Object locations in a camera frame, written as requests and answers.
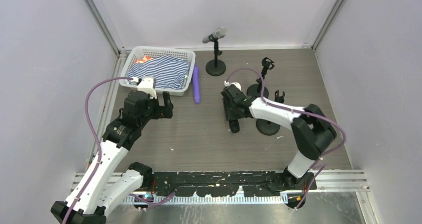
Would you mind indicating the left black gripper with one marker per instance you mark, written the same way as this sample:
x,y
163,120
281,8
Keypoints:
x,y
158,107

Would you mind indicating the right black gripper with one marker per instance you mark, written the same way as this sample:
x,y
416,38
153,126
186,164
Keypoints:
x,y
230,112

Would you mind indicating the black microphone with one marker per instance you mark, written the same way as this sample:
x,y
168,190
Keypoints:
x,y
234,126

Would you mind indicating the black mic stand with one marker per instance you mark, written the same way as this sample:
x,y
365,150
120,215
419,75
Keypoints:
x,y
216,67
266,127
255,89

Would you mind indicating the silver microphone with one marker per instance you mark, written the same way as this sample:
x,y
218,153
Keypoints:
x,y
217,34

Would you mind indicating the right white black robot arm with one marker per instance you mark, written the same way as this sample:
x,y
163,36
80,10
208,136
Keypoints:
x,y
312,131

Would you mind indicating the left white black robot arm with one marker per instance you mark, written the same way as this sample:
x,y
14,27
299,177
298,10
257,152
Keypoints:
x,y
91,202

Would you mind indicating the blue white striped cloth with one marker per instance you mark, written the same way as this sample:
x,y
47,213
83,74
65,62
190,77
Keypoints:
x,y
169,72

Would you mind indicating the purple microphone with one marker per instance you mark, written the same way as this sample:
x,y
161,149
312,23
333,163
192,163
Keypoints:
x,y
196,85

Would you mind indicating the orange item in basket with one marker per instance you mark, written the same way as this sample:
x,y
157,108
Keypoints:
x,y
144,59

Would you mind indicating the white plastic basket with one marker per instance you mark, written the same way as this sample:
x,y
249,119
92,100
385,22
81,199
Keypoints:
x,y
140,51

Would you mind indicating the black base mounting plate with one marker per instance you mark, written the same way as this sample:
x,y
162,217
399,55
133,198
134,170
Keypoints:
x,y
218,184

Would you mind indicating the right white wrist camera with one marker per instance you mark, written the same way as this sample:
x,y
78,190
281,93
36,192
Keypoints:
x,y
236,84

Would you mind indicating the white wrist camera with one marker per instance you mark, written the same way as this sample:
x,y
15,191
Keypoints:
x,y
236,84
146,85

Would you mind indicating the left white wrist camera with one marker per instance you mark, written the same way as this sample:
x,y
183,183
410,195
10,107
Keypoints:
x,y
146,85

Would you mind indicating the white slotted cable duct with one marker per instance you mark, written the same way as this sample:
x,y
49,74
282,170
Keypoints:
x,y
237,199

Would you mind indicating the left aluminium frame post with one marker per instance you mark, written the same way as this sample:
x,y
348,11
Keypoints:
x,y
102,25

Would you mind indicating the aluminium frame post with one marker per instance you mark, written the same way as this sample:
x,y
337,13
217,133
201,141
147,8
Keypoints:
x,y
327,23
102,25

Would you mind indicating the right aluminium frame post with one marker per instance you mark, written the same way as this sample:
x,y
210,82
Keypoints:
x,y
327,23

